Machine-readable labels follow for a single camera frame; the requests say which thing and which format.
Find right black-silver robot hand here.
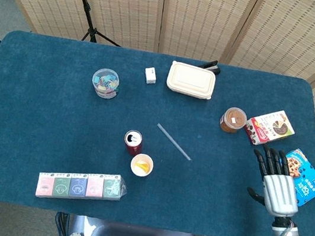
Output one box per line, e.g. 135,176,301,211
243,143,308,220

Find clear plastic straw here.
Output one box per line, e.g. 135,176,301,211
152,123,197,161

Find red soda can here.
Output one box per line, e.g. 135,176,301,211
121,128,145,158

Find blue cookie box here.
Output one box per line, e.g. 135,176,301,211
278,146,315,209

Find red-white cake box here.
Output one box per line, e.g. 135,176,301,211
242,104,298,152

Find brown spread jar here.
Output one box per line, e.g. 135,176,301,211
218,105,249,136

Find blue table cloth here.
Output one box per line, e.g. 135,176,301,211
0,27,315,236

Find multicolour tissue pack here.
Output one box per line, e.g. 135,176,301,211
34,161,130,211

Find white floral paper cup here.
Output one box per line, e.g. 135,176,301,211
128,152,156,179

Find black stapler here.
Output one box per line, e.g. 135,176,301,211
200,57,223,76

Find beige lidded lunch box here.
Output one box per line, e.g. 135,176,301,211
164,60,218,102

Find clear jar of coloured clips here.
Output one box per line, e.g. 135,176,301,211
89,66,122,101

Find small white box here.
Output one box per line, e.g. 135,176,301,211
143,65,159,86

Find black tripod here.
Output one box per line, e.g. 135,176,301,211
58,0,128,47

